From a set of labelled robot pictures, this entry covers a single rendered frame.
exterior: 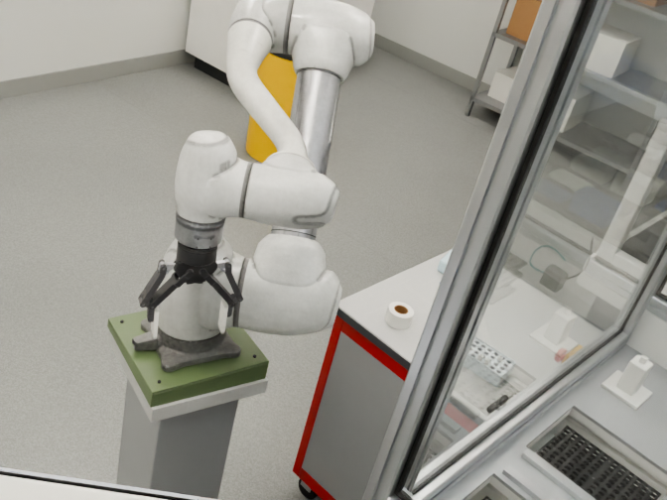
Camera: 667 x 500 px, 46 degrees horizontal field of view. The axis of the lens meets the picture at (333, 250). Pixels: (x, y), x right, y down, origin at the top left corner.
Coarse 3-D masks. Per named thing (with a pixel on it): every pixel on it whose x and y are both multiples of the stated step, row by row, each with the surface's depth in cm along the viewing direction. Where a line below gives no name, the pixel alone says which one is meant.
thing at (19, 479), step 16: (0, 480) 93; (16, 480) 93; (32, 480) 94; (48, 480) 94; (64, 480) 95; (0, 496) 93; (16, 496) 93; (32, 496) 93; (48, 496) 93; (64, 496) 94; (80, 496) 94; (96, 496) 94; (112, 496) 95; (128, 496) 95; (144, 496) 95; (160, 496) 96
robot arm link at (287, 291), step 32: (320, 0) 175; (320, 32) 173; (352, 32) 174; (320, 64) 173; (352, 64) 178; (320, 96) 173; (320, 128) 173; (320, 160) 173; (256, 256) 169; (288, 256) 166; (320, 256) 170; (256, 288) 165; (288, 288) 165; (320, 288) 166; (256, 320) 166; (288, 320) 166; (320, 320) 167
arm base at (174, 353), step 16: (144, 320) 181; (144, 336) 173; (160, 336) 173; (224, 336) 178; (160, 352) 172; (176, 352) 172; (192, 352) 172; (208, 352) 174; (224, 352) 176; (176, 368) 170
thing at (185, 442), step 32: (128, 384) 190; (256, 384) 179; (128, 416) 193; (160, 416) 168; (192, 416) 180; (224, 416) 186; (128, 448) 197; (160, 448) 181; (192, 448) 187; (224, 448) 194; (128, 480) 201; (160, 480) 187; (192, 480) 194
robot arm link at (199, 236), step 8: (176, 216) 143; (176, 224) 144; (184, 224) 142; (192, 224) 141; (200, 224) 141; (208, 224) 141; (216, 224) 142; (176, 232) 144; (184, 232) 142; (192, 232) 142; (200, 232) 142; (208, 232) 142; (216, 232) 144; (184, 240) 143; (192, 240) 142; (200, 240) 143; (208, 240) 143; (216, 240) 145; (200, 248) 144
